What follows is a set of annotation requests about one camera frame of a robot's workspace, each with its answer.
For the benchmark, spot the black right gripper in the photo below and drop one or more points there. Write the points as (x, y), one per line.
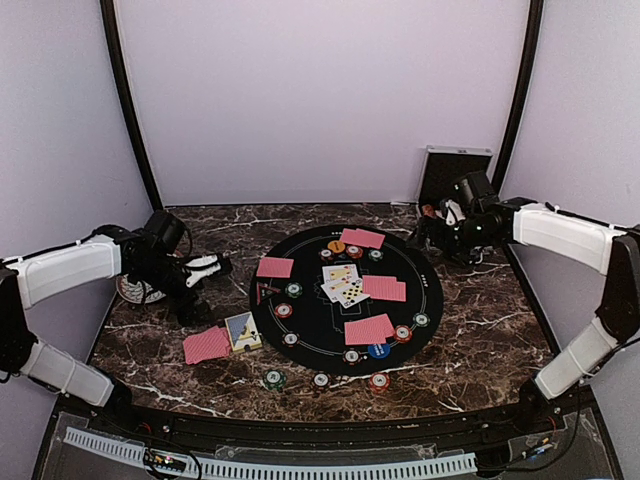
(437, 240)

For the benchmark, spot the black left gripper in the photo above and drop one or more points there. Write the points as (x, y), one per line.
(188, 317)

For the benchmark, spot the green chips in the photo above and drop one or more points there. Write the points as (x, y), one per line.
(294, 290)
(376, 255)

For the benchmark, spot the red back card deck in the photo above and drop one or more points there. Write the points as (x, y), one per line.
(211, 344)

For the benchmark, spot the face down board card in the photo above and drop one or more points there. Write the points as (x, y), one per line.
(372, 283)
(397, 292)

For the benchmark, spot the green chips mat edge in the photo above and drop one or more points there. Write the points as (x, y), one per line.
(421, 319)

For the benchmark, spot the dealt card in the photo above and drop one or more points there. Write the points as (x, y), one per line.
(274, 267)
(352, 237)
(368, 331)

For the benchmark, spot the red 5 chips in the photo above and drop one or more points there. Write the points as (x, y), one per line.
(283, 310)
(354, 251)
(403, 334)

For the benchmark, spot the orange big blind button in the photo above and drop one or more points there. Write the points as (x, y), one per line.
(336, 246)

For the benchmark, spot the face up spades card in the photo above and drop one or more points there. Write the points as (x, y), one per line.
(352, 293)

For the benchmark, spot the two of hearts card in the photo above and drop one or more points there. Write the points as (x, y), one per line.
(337, 272)

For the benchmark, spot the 100 chips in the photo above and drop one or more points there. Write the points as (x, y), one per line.
(326, 255)
(351, 357)

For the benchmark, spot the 100 chips mat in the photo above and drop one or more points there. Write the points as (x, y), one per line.
(290, 339)

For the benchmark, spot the green chip stack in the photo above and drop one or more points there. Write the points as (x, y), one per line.
(274, 379)

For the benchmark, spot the red 5 chip stack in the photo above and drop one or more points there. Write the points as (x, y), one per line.
(379, 382)

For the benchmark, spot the black orange 100 chip stack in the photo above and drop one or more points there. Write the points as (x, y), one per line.
(321, 381)

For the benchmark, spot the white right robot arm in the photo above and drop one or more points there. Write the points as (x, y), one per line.
(613, 252)

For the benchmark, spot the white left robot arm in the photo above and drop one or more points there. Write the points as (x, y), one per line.
(30, 279)

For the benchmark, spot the floral ceramic plate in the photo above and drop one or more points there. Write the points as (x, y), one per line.
(139, 293)

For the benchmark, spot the aluminium poker case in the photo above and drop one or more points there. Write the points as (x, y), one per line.
(443, 166)

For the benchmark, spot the triangular all in marker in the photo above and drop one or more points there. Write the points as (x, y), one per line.
(264, 292)

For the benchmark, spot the yellow card box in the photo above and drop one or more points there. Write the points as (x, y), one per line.
(243, 333)

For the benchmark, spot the round black poker mat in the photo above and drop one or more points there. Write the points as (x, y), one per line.
(319, 323)

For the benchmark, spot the blue small blind button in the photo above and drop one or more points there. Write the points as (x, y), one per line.
(379, 351)

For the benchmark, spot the black front table rail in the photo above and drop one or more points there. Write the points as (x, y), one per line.
(345, 415)

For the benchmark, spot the black frame post right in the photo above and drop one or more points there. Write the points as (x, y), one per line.
(520, 92)

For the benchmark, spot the black frame post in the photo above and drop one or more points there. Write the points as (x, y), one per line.
(125, 97)
(520, 92)

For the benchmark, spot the black frame post left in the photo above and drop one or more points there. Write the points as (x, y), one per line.
(125, 97)

